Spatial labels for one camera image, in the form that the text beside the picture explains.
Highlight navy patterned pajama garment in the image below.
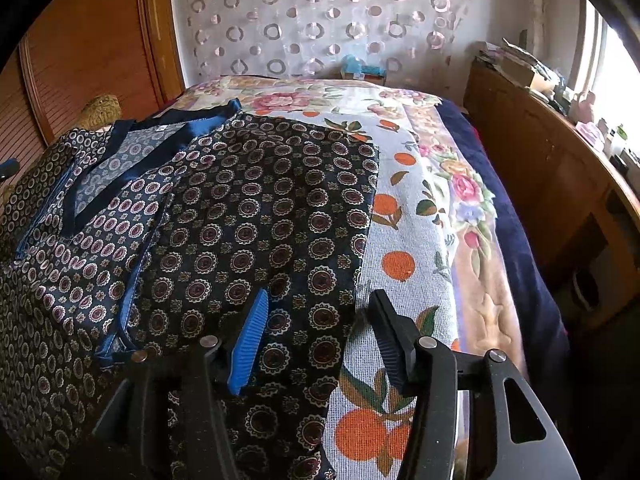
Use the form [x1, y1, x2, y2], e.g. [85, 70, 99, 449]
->
[1, 100, 378, 479]

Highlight orange fruit print towel blanket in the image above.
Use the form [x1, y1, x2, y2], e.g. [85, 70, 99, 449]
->
[292, 112, 459, 479]

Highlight floral pink bed sheet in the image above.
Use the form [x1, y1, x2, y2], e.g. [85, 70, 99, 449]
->
[176, 76, 526, 367]

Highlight olive gold patterned pillow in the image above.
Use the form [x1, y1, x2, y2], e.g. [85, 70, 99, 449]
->
[74, 94, 122, 130]

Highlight navy blue blanket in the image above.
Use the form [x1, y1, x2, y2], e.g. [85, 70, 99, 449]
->
[436, 100, 570, 382]

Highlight brown wooden wardrobe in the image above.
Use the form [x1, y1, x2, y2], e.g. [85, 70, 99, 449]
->
[1, 0, 184, 170]

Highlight brown wooden desk cabinet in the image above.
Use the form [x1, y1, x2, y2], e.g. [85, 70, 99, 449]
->
[463, 58, 639, 328]

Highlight small items on desk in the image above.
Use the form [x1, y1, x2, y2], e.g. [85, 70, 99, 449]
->
[567, 91, 639, 195]

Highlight stack of books and papers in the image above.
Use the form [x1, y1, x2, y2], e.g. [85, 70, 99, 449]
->
[477, 38, 561, 94]

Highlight circle patterned sheer curtain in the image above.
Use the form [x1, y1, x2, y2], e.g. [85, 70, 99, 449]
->
[169, 0, 532, 101]

